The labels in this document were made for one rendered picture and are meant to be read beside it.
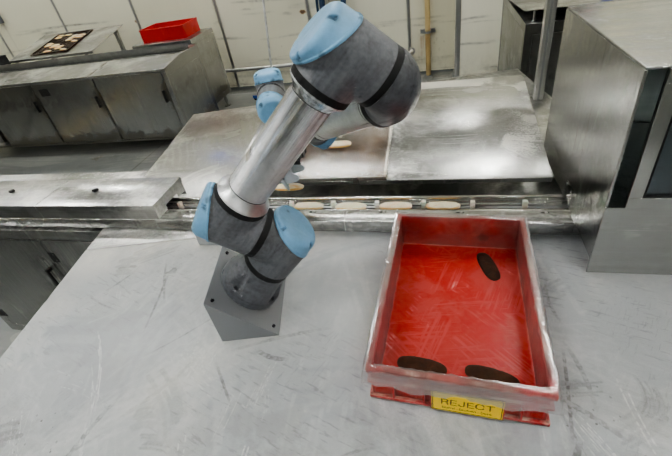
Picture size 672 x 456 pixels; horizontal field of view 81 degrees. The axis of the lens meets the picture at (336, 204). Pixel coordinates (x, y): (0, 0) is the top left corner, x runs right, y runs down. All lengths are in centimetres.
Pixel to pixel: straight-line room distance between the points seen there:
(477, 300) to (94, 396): 88
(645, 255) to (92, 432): 123
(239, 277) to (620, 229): 84
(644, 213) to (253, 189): 80
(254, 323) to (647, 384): 77
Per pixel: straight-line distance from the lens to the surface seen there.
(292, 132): 70
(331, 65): 64
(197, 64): 429
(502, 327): 96
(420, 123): 152
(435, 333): 93
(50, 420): 113
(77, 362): 120
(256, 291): 94
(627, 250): 110
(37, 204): 180
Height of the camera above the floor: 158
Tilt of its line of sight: 35 degrees down
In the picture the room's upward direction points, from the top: 11 degrees counter-clockwise
